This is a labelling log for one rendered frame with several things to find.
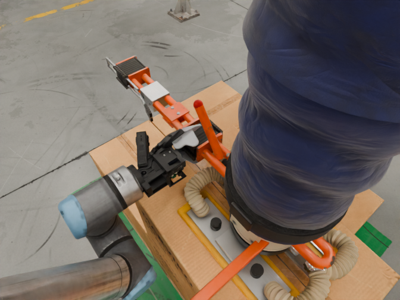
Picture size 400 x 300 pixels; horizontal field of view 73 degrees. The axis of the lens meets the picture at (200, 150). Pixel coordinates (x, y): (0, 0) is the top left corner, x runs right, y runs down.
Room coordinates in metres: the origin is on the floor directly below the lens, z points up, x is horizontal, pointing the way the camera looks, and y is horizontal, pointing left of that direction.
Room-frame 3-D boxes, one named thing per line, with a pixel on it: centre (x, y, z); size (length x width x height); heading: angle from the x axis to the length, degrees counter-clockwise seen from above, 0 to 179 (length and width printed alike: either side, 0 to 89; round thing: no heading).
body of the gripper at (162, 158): (0.37, 0.10, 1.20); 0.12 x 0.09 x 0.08; 129
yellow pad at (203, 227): (0.21, -0.08, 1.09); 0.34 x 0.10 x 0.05; 39
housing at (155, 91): (0.63, 0.13, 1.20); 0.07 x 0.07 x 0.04; 39
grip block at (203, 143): (0.46, 0.00, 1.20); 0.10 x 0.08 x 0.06; 129
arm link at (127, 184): (0.32, 0.17, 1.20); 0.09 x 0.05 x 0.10; 39
